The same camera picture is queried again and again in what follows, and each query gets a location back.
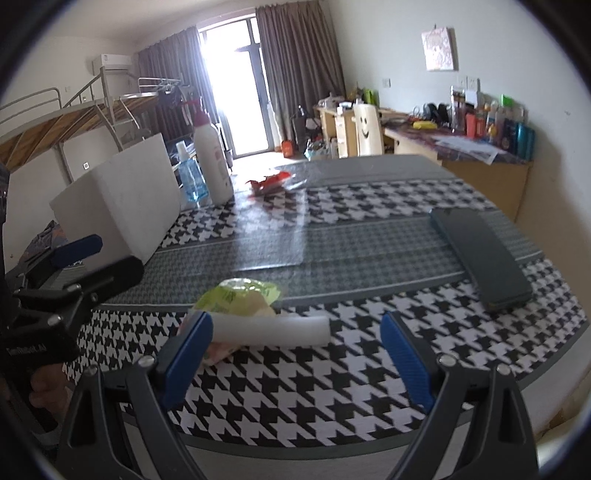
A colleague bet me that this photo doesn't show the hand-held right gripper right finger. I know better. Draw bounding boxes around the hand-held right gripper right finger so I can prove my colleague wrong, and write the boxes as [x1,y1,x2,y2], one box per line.
[381,311,539,480]

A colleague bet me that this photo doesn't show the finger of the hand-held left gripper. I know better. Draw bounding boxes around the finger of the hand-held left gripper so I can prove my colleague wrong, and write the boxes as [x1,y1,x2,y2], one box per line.
[28,256,145,319]
[21,234,103,280]

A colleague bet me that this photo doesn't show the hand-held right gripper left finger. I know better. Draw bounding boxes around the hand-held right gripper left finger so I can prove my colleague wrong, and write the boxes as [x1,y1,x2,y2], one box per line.
[55,310,215,480]

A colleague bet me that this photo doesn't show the white foam box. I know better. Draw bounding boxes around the white foam box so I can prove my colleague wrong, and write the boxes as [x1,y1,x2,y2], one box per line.
[50,133,183,266]

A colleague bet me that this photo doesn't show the green plastic bag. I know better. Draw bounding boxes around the green plastic bag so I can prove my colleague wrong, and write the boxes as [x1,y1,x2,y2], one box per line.
[178,277,283,365]

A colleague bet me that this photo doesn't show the white foam strip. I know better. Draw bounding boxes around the white foam strip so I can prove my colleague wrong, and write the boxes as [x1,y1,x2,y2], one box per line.
[208,313,331,347]

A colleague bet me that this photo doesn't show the person's left hand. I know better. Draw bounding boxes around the person's left hand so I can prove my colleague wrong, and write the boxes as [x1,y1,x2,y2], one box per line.
[30,364,70,430]

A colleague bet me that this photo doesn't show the grey metal bunk bed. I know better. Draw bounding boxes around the grey metal bunk bed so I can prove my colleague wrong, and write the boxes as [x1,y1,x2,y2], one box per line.
[0,74,139,232]
[120,78,195,139]

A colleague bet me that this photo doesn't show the dark flat case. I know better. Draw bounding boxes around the dark flat case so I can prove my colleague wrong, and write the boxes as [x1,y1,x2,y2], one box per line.
[429,207,534,311]

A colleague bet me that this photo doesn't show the houndstooth tablecloth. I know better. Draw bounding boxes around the houndstooth tablecloth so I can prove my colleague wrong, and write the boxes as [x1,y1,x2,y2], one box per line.
[62,154,580,450]

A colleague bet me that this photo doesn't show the blue sanitizer bottle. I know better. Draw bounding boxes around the blue sanitizer bottle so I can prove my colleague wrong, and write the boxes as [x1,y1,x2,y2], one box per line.
[174,141,207,202]

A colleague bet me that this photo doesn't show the white pump bottle red nozzle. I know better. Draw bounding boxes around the white pump bottle red nozzle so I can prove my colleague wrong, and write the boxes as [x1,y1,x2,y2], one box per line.
[182,96,235,205]

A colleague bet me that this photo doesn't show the white air conditioner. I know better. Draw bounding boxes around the white air conditioner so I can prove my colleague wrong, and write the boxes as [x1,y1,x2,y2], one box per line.
[91,53,132,75]

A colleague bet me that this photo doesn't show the red wrapper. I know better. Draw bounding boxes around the red wrapper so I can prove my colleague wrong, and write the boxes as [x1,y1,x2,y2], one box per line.
[249,171,293,195]

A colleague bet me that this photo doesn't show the wooden desk with patterned cover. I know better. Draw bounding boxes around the wooden desk with patterned cover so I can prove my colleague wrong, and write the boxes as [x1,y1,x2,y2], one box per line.
[383,117,534,222]

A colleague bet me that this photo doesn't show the brown curtain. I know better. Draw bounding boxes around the brown curtain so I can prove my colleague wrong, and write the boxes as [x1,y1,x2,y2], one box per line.
[137,30,220,139]
[255,2,347,153]

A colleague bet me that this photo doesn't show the glass balcony door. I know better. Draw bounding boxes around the glass balcony door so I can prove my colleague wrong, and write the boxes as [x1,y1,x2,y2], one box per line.
[198,16,273,160]

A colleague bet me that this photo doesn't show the white papers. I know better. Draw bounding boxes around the white papers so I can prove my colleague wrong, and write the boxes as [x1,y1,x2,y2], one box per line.
[434,134,509,163]

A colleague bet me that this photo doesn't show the wooden chair with smiley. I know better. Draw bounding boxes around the wooden chair with smiley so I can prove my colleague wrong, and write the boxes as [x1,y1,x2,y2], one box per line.
[353,102,385,158]

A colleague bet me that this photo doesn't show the wooden desk with drawers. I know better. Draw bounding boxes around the wooden desk with drawers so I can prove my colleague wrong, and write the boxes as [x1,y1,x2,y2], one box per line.
[316,104,384,158]

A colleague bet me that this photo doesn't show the row of toiletry bottles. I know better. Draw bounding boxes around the row of toiletry bottles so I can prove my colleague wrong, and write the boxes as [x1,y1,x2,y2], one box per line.
[450,85,536,162]

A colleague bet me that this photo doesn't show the wall poster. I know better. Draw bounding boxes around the wall poster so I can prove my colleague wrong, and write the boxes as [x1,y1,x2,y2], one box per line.
[421,28,459,72]

